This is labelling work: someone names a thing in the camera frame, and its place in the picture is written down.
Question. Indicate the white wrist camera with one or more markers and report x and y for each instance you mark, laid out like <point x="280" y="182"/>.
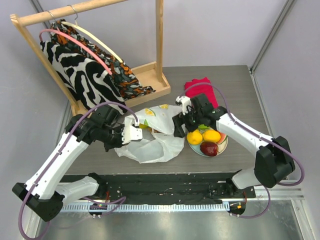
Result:
<point x="130" y="133"/>
<point x="185" y="103"/>

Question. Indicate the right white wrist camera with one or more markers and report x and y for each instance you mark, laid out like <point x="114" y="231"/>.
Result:
<point x="185" y="103"/>

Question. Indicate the white slotted cable duct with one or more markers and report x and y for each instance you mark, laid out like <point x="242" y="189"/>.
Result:
<point x="85" y="206"/>

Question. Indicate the red cloth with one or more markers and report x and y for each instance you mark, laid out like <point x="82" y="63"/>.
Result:
<point x="206" y="89"/>

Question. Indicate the wooden clothes rack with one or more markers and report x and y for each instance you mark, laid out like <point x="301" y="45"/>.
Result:
<point x="150" y="74"/>

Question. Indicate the black white zebra garment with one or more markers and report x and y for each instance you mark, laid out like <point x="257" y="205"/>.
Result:
<point x="86" y="79"/>

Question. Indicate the dark red fake apple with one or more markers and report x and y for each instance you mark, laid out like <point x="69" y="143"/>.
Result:
<point x="210" y="149"/>

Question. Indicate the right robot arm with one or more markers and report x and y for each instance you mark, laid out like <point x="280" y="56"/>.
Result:
<point x="273" y="157"/>

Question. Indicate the pink hanger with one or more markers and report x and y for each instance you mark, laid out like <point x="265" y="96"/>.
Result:
<point x="49" y="30"/>

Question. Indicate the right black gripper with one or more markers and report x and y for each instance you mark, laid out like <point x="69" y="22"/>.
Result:
<point x="182" y="122"/>

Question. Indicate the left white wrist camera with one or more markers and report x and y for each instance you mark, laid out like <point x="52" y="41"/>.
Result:
<point x="130" y="133"/>

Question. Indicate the yellow fake orange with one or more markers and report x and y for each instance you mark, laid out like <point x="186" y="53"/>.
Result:
<point x="195" y="137"/>

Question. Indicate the white plastic bag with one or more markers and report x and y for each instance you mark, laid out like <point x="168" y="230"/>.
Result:
<point x="155" y="147"/>

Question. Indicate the brown fake fruit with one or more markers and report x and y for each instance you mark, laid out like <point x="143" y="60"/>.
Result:
<point x="151" y="130"/>

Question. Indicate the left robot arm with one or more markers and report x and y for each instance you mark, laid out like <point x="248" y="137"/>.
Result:
<point x="42" y="193"/>

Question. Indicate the cream hanger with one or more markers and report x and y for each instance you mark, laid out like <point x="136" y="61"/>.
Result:
<point x="93" y="37"/>

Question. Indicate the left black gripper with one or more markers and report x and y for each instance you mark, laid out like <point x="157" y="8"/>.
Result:
<point x="118" y="144"/>

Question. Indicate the orange patterned garment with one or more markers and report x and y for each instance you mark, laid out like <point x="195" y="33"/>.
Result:
<point x="122" y="76"/>

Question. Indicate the yellow green fake fruit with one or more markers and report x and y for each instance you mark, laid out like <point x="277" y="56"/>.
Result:
<point x="143" y="126"/>

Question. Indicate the blue and cream plate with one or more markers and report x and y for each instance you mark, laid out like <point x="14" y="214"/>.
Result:
<point x="221" y="147"/>

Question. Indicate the aluminium rail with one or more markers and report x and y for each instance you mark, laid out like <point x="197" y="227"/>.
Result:
<point x="279" y="194"/>

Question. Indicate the fake watermelon slice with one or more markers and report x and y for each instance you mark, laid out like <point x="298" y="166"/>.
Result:
<point x="223" y="137"/>

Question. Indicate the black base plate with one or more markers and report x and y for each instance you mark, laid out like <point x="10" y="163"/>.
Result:
<point x="170" y="188"/>

